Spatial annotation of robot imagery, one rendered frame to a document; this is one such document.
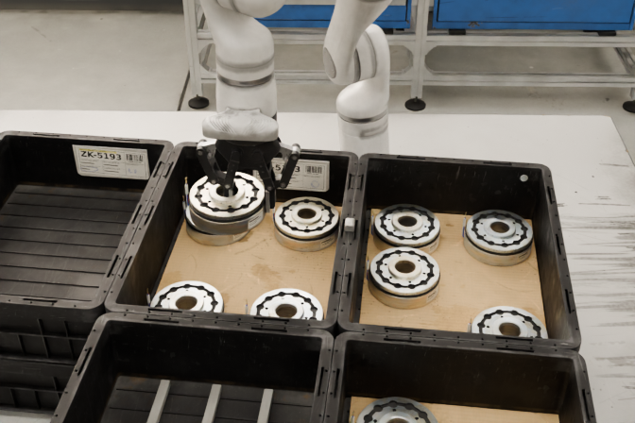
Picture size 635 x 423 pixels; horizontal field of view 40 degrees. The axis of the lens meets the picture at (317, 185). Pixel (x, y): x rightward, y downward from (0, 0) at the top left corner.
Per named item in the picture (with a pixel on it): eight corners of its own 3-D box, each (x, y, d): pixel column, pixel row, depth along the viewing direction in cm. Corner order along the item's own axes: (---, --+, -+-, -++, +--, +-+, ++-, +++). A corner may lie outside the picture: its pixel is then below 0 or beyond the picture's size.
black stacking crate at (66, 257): (15, 188, 152) (1, 132, 146) (181, 199, 150) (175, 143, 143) (-97, 355, 120) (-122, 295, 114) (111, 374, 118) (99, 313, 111)
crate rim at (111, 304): (178, 152, 144) (177, 140, 143) (359, 163, 141) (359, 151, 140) (102, 324, 112) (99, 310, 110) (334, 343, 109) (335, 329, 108)
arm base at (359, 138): (343, 171, 173) (337, 97, 163) (390, 169, 172) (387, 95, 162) (342, 199, 166) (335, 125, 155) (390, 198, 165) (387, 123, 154)
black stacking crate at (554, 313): (358, 211, 147) (360, 155, 140) (538, 224, 144) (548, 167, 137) (335, 394, 115) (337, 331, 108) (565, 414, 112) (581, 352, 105)
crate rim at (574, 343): (359, 163, 141) (359, 151, 140) (547, 176, 139) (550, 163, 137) (335, 343, 109) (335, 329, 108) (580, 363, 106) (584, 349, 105)
